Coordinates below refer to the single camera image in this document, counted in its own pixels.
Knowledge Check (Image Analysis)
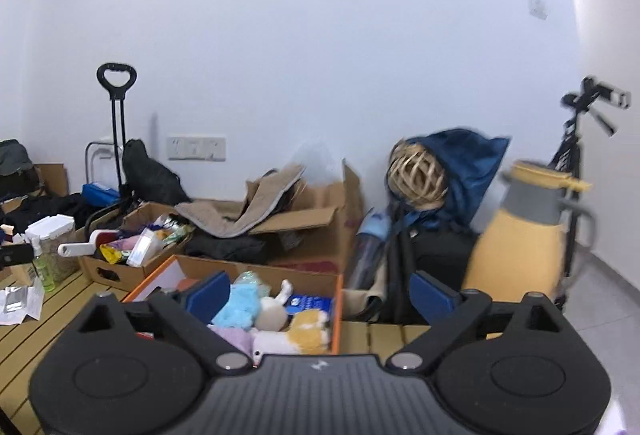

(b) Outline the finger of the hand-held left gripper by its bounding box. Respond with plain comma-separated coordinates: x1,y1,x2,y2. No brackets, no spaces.
0,242,35,267

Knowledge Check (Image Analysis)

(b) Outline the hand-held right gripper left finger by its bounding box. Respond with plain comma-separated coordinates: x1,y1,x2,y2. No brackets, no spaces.
60,271,251,373

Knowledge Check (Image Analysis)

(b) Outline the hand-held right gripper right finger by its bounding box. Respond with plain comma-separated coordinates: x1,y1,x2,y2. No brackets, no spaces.
390,271,581,373

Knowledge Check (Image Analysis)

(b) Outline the light blue plush toy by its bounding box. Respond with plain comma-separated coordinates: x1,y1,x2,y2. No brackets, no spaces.
212,272,274,330

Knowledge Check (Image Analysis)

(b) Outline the red cardboard box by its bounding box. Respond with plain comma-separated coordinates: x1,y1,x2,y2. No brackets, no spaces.
122,254,345,357

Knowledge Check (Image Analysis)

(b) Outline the yellow and white plush toy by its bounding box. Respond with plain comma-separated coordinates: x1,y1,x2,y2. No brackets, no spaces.
252,309,334,356

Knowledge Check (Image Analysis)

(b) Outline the small blue packet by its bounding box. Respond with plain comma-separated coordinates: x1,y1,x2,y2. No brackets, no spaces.
287,295,335,316

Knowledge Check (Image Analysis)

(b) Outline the beige wooden carton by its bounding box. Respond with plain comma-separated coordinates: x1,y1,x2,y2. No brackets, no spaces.
0,225,37,287

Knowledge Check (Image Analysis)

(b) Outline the green spray bottle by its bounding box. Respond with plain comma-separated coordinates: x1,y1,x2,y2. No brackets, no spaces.
30,236,57,294

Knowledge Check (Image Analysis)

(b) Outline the clear container with white lid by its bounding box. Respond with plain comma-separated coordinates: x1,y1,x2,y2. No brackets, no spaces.
24,214,77,287

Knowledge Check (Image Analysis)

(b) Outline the silver foil packet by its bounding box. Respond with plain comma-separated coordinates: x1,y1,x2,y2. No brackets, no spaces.
2,285,27,314

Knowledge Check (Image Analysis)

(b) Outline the black case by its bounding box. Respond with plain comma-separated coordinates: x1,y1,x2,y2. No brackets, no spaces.
384,202,482,327

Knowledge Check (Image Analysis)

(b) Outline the black cloth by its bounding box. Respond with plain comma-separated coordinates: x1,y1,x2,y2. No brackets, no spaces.
184,232,272,262

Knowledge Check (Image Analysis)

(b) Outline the white paper sheet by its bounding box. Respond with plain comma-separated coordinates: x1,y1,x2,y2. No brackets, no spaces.
0,284,45,327

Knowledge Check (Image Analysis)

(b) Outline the white lint roller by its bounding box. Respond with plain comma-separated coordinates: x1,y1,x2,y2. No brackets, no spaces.
57,239,104,259

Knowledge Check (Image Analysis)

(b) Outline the white plastic container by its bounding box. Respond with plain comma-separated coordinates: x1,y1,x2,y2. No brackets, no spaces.
125,228,164,269

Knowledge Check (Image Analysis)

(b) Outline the blue water bottle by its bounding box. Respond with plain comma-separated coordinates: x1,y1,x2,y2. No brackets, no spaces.
347,207,392,292

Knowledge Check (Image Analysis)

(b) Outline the beige felt cloth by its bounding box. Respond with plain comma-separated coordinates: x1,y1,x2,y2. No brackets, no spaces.
174,163,307,239

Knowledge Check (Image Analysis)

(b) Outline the cardboard box with clothes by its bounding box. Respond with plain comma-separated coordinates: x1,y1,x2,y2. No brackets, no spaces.
0,163,69,216

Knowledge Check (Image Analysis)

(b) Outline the brown cardboard tray box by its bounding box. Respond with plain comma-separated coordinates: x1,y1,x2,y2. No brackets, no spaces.
79,202,194,284

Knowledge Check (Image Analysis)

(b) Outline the olive backpack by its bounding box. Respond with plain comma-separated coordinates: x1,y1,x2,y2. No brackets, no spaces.
0,138,39,202

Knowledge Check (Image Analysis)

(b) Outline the yellow thermos jug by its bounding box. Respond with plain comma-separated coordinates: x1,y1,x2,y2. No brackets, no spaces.
462,159,596,302

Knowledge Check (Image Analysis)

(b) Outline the blue flat box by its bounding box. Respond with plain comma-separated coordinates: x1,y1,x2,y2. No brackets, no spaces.
82,183,122,206

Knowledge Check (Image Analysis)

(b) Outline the wicker ball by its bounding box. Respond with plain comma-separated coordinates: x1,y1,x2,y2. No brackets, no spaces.
387,140,450,206

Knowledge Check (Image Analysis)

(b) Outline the large open cardboard box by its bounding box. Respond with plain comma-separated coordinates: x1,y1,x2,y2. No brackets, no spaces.
249,159,366,274

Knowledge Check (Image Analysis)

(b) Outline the black bag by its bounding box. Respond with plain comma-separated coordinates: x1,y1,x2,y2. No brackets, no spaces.
122,138,191,206

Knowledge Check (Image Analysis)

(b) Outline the dark blue cloth bag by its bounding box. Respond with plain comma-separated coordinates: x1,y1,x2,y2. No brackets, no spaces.
399,128,511,232

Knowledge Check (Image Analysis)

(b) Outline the white metal frame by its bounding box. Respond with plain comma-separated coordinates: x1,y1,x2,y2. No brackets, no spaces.
84,140,119,186

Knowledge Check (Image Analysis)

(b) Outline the white wall socket strip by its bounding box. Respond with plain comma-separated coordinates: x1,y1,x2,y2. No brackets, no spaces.
166,135,227,162

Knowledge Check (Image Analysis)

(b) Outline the black hand cart handle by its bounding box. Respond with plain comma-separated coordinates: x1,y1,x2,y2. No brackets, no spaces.
96,62,139,216

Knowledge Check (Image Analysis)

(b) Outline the black tripod with camera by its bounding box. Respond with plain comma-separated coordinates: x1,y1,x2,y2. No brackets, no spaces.
547,75,631,307

